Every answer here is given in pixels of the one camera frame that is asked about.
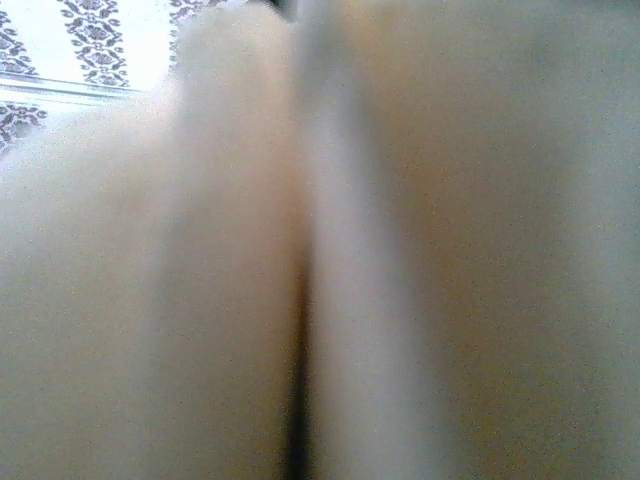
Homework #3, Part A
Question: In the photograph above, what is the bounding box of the orange Huckleberry Finn paperback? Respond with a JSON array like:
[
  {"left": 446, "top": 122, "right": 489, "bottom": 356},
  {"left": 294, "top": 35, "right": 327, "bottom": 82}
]
[{"left": 0, "top": 0, "right": 640, "bottom": 480}]

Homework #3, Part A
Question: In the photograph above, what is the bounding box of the aluminium corner post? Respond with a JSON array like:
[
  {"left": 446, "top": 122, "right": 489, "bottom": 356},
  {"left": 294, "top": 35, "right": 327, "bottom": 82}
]
[{"left": 0, "top": 74, "right": 146, "bottom": 107}]

